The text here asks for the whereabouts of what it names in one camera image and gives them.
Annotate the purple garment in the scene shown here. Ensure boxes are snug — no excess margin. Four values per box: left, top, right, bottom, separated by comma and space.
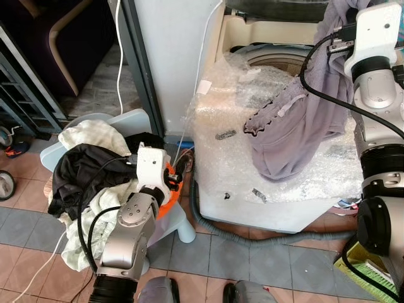
243, 0, 374, 184

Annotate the white top-load washing machine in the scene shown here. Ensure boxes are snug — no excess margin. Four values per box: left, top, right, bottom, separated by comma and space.
134, 0, 404, 235

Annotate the dark sandal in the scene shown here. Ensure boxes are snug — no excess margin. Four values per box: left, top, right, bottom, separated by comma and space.
173, 150, 194, 175

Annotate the orange garment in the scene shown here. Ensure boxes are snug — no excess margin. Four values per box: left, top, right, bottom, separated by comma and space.
154, 160, 188, 220

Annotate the clear bubble wrap sheet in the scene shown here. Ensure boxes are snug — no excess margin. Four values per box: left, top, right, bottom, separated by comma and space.
188, 54, 368, 204

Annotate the cream towel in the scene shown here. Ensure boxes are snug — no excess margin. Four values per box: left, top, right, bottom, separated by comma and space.
59, 119, 134, 153

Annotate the black garment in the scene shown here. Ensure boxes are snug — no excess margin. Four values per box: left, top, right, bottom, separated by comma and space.
49, 132, 166, 220

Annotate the white sticker label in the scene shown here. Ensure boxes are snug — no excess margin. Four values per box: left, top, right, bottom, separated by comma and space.
196, 80, 213, 97

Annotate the pale white-green garment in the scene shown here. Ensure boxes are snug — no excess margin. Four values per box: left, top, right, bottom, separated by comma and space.
58, 182, 141, 273

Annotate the grey right robot leg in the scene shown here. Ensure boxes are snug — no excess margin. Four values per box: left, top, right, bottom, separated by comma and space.
222, 280, 279, 303

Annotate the blue and orange shoe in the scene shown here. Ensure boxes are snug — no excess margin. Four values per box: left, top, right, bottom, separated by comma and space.
5, 141, 31, 159

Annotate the black and white wheel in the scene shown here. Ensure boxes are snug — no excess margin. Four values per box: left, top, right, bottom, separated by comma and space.
0, 170, 17, 202

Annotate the dark metal rack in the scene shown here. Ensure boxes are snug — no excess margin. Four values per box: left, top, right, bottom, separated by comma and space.
0, 24, 69, 137

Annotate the dark chair with wooden trim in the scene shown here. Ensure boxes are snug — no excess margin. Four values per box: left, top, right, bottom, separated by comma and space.
0, 0, 118, 99

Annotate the yellow-green brush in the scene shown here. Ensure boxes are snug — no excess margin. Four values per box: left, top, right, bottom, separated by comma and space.
333, 242, 400, 302

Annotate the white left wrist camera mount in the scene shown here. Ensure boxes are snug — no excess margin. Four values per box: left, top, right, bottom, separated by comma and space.
135, 144, 171, 191

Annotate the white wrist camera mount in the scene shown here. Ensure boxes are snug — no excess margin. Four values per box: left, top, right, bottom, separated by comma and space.
344, 2, 403, 65
135, 144, 171, 191

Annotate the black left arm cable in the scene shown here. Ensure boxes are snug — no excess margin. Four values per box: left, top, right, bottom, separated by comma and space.
76, 154, 137, 254
86, 205, 124, 273

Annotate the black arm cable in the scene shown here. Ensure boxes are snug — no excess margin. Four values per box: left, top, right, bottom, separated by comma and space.
86, 205, 124, 273
76, 154, 137, 254
299, 32, 404, 143

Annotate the grey metal door frame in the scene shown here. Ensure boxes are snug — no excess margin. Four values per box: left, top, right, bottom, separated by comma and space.
120, 0, 167, 138

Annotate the hanging white cord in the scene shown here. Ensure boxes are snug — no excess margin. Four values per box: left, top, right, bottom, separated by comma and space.
114, 0, 125, 116

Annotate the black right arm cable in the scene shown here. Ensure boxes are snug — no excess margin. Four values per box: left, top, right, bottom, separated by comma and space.
299, 32, 404, 143

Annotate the white floor cable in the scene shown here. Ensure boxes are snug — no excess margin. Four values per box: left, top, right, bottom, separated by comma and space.
11, 230, 68, 303

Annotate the black right shoulder cable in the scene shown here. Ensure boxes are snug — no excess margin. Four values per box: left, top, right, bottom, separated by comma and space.
340, 248, 400, 302

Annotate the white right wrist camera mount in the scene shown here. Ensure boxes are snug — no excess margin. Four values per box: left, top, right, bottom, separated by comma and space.
344, 2, 403, 65

